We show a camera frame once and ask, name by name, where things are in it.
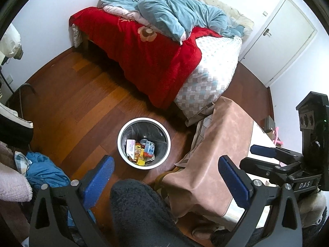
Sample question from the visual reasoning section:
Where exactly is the yellow box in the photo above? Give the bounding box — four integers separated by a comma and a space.
136, 149, 147, 165

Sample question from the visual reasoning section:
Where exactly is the dark grey fuzzy garment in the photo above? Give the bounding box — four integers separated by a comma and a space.
110, 180, 206, 247

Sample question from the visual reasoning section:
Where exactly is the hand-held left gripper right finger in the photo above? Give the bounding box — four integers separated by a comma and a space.
218, 155, 303, 247

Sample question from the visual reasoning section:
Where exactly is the blue and red carton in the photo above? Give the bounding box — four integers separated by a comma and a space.
144, 141, 155, 158

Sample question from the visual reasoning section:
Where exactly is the black bin liner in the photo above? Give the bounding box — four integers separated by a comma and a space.
125, 123, 165, 165

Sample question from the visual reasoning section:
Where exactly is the blue cloth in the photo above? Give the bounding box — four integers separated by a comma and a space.
24, 151, 97, 224

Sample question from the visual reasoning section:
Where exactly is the cream pillow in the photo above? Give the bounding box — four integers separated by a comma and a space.
180, 0, 255, 35

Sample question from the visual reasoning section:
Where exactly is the person's slipper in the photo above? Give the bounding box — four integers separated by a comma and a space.
191, 223, 219, 240

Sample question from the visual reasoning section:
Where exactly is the white door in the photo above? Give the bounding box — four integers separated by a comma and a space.
239, 0, 318, 88

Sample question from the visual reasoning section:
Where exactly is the red blanket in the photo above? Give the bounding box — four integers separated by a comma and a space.
69, 6, 221, 108

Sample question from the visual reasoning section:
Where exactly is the checkered bed sheet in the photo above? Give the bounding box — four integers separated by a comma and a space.
173, 36, 242, 120

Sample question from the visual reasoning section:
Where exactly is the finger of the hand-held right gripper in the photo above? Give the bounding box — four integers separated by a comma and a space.
240, 157, 301, 188
250, 145, 305, 166

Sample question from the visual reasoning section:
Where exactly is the light blue duvet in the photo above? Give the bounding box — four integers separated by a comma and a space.
100, 0, 244, 44

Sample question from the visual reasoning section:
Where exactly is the pink plush toy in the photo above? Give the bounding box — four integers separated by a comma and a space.
272, 126, 283, 146

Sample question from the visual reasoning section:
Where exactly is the white checked cloth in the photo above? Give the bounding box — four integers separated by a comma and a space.
193, 116, 214, 155

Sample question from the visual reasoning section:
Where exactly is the black chair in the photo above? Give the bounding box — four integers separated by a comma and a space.
8, 82, 36, 124

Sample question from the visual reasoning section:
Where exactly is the brown suede tablecloth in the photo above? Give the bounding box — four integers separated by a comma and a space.
157, 96, 255, 218

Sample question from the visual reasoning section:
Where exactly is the dark cloth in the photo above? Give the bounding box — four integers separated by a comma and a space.
0, 103, 34, 150

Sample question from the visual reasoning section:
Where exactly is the white and pink box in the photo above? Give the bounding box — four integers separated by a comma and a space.
126, 139, 137, 160

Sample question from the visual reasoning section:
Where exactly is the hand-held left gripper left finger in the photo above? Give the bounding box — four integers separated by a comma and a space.
29, 155, 115, 247

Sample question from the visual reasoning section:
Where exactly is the pink towel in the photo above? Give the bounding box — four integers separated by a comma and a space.
0, 170, 32, 202

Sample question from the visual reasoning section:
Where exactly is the white round trash bin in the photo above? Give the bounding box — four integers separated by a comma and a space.
117, 118, 171, 169

